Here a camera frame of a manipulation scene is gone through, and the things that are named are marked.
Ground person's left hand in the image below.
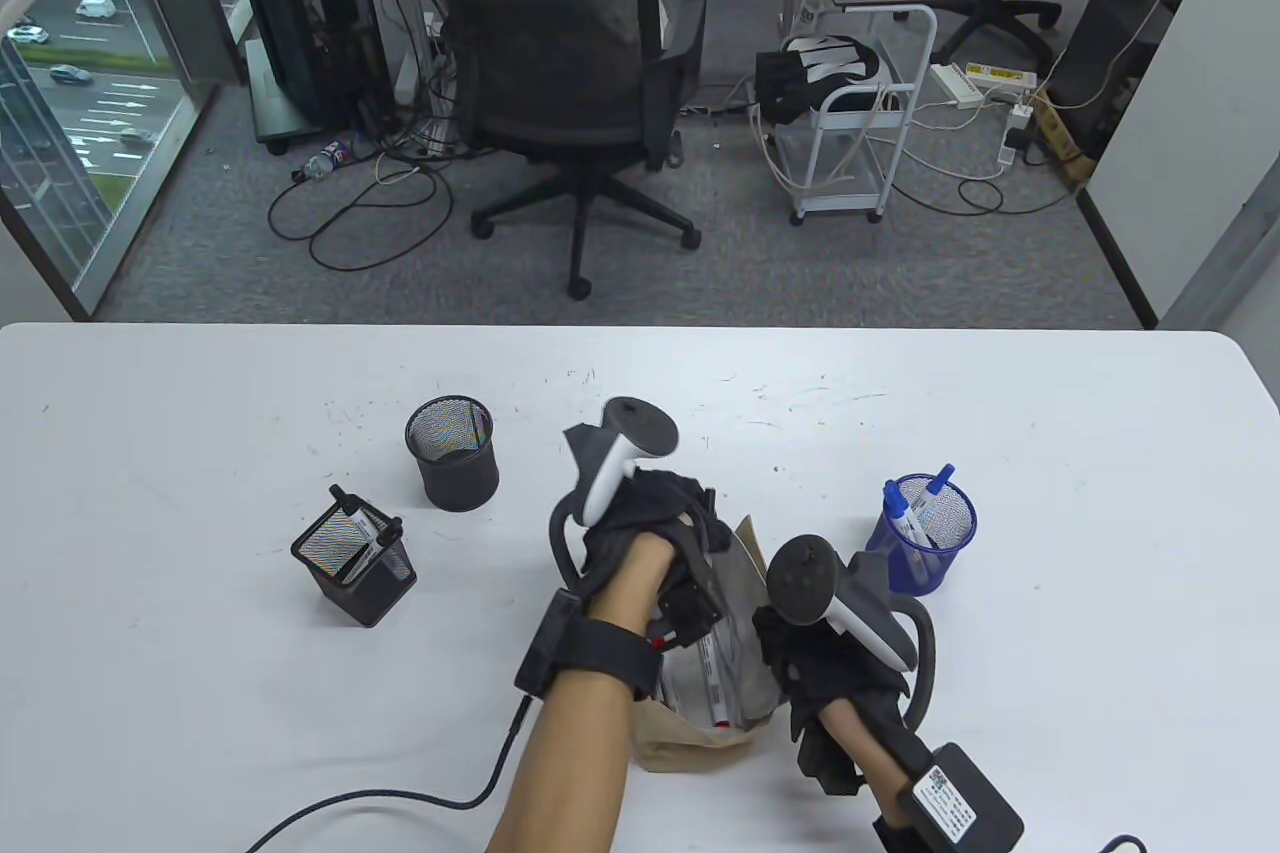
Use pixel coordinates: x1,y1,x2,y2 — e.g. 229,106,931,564
580,468,738,651

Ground person's right hand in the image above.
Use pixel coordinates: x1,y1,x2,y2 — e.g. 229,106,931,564
752,605,916,794

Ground grey and white hand controller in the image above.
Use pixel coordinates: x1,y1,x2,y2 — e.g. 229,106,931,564
765,535,938,724
548,396,681,594

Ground beige velcro pouch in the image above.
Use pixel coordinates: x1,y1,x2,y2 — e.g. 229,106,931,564
630,513,801,776

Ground person's right forearm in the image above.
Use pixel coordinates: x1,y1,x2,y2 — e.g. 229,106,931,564
820,693,926,814

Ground person's left forearm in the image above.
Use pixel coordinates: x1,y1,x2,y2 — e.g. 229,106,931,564
485,533,676,853

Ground blue mesh pen holder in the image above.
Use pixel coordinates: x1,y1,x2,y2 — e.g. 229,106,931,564
865,476,977,594

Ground black labelled wrist box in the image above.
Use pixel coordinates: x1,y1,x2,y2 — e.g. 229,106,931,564
875,743,1026,853

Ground round black mesh pen holder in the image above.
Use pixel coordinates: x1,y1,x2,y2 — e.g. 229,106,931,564
404,395,500,512

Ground square black mesh pen holder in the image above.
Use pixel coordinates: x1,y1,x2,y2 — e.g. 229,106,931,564
290,485,418,629

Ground white rolling cart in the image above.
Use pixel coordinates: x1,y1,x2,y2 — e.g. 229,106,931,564
788,3,939,227

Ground black and white bag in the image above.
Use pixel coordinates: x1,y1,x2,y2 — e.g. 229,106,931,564
753,35,883,126

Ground black mesh office chair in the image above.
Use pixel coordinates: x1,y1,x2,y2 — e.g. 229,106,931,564
418,0,709,302

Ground white plug adapter strip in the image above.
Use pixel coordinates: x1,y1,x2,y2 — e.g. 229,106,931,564
998,103,1036,167

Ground grey wheeled tower stand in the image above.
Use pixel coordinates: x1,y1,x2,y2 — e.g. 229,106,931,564
243,41,301,156

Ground black computer tower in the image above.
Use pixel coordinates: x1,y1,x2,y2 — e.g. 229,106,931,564
235,0,396,129

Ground black equipment case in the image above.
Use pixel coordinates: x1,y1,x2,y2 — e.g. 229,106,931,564
1050,0,1181,162

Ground glass window panel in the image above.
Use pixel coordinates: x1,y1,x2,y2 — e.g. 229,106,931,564
0,0,219,319

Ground black wrist camera strap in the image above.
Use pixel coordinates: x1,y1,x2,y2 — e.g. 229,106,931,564
515,588,661,699

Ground beige cable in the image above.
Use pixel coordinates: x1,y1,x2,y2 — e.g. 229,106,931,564
750,88,891,194

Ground black floor cable loop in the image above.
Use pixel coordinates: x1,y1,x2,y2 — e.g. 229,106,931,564
267,155,454,273

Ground tangle of desk cables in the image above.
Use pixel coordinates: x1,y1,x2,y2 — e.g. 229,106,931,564
375,23,471,162

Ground white floor cable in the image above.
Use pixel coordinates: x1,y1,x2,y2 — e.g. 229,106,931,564
885,98,1081,217

